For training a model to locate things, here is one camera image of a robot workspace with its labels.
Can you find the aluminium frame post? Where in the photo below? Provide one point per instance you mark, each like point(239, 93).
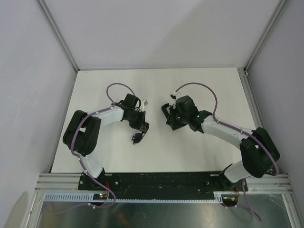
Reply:
point(57, 33)
point(274, 19)

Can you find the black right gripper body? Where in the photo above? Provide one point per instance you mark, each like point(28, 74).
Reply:
point(182, 117)

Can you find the dark aviator sunglasses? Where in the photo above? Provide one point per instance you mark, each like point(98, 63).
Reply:
point(137, 137)

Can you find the black glasses case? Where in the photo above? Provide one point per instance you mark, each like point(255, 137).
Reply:
point(172, 116)

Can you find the aluminium frame rail right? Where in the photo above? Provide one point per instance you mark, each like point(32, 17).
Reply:
point(257, 118)

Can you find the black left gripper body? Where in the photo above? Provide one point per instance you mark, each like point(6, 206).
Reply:
point(136, 118)

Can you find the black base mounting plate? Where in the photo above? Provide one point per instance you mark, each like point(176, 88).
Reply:
point(207, 180)

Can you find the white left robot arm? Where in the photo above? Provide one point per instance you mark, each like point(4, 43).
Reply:
point(81, 135)

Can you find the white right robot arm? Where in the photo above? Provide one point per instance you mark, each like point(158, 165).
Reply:
point(233, 135)

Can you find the aluminium frame post right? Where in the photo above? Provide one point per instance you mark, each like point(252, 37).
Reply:
point(274, 19)

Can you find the aluminium frame post left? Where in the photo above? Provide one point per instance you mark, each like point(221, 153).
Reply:
point(57, 33)

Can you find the white slotted cable duct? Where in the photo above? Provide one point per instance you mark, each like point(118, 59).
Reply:
point(101, 198)

